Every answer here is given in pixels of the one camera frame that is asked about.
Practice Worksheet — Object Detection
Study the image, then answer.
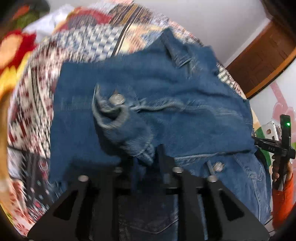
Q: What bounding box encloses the blue denim jacket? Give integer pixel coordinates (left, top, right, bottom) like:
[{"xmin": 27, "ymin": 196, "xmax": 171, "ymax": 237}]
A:
[{"xmin": 50, "ymin": 29, "xmax": 271, "ymax": 240}]

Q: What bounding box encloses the orange right sleeve forearm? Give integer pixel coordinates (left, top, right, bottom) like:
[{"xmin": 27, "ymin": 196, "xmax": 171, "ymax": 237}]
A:
[{"xmin": 272, "ymin": 175, "xmax": 295, "ymax": 230}]

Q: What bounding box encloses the person's right hand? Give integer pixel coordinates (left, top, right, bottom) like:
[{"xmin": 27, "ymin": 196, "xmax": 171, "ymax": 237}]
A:
[{"xmin": 272, "ymin": 155, "xmax": 293, "ymax": 182}]

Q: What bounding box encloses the brown wooden door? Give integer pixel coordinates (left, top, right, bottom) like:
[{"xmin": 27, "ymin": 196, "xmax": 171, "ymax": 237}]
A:
[{"xmin": 226, "ymin": 21, "xmax": 295, "ymax": 98}]

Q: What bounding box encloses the patchwork patterned bed cover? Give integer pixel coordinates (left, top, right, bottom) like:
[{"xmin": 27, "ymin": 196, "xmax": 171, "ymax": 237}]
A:
[{"xmin": 8, "ymin": 6, "xmax": 245, "ymax": 236}]

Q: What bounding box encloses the red plush toy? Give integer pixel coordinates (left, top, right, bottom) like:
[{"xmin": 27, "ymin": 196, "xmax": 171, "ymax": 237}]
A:
[{"xmin": 1, "ymin": 30, "xmax": 37, "ymax": 97}]

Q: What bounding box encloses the white folded sheet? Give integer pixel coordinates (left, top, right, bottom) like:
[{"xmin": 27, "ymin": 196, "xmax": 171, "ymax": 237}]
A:
[{"xmin": 22, "ymin": 4, "xmax": 74, "ymax": 43}]

